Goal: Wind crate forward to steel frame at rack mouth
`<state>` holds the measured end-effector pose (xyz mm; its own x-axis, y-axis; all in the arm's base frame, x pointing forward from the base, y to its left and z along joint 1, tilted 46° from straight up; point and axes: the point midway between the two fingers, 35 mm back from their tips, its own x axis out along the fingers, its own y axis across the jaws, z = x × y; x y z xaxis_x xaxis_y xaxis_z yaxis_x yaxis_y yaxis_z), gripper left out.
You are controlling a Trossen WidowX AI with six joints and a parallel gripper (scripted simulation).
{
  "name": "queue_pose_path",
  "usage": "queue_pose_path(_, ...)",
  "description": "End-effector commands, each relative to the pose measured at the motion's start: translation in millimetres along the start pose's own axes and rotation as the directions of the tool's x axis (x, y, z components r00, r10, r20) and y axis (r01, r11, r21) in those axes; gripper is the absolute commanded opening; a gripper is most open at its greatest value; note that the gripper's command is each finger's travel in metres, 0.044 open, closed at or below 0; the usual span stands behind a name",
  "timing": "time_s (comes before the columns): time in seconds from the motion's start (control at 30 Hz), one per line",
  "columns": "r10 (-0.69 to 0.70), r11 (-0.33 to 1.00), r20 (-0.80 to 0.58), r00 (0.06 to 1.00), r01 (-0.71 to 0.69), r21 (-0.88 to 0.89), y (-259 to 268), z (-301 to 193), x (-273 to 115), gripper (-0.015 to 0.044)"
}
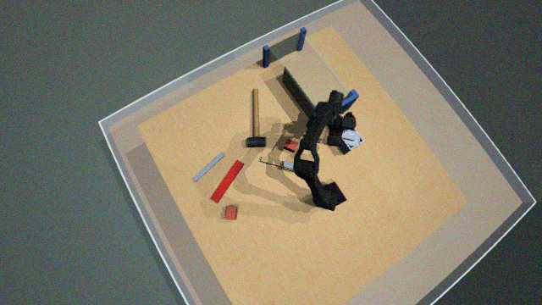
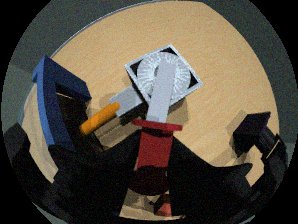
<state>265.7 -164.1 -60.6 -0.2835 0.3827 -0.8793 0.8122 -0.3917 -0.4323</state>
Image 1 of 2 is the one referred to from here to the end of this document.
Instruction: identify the wooden-handled mallet with black head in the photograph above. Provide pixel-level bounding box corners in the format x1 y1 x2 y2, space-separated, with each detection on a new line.
247 88 266 147

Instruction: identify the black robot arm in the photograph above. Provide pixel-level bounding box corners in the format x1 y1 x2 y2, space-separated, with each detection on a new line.
293 90 356 211

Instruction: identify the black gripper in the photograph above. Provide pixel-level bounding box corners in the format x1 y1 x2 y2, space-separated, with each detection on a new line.
326 106 344 146

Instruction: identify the dark blue rectangular frame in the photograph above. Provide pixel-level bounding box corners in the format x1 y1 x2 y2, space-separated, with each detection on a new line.
342 94 359 112

